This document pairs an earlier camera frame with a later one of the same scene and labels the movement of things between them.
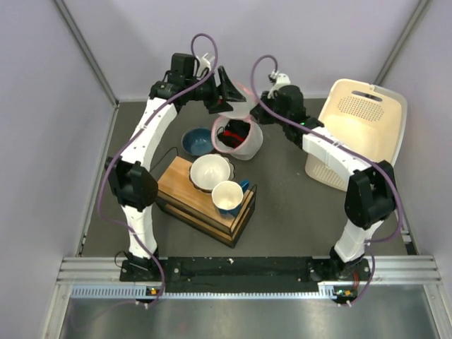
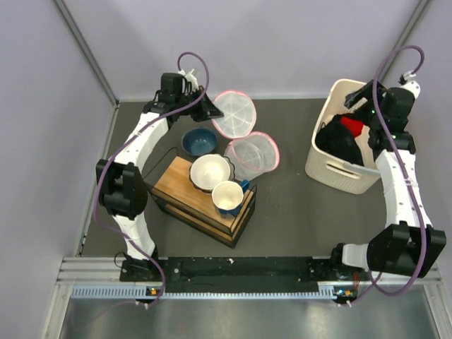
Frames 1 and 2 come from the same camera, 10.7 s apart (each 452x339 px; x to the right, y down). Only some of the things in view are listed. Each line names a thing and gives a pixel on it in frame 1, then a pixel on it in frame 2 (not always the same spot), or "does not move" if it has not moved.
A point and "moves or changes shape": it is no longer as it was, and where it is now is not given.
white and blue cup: (227, 197) does not move
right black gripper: (259, 112) to (366, 92)
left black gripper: (229, 92) to (206, 110)
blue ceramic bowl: (197, 141) does not move
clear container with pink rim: (253, 141) moves or changes shape
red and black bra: (234, 133) to (337, 138)
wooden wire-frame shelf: (176, 195) does not move
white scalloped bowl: (207, 169) does not move
